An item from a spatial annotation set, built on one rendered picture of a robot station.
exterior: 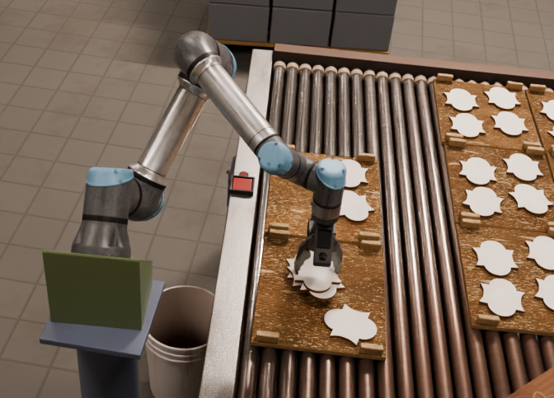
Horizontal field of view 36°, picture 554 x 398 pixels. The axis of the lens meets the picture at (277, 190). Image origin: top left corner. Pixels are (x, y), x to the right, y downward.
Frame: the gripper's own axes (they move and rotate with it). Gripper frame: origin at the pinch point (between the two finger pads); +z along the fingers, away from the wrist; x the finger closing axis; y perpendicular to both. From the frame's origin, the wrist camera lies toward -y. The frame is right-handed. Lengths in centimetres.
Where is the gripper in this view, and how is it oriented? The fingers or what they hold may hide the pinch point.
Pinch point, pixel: (316, 272)
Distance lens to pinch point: 229.6
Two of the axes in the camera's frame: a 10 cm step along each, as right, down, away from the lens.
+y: -0.1, -6.4, 7.7
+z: -0.8, 7.6, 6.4
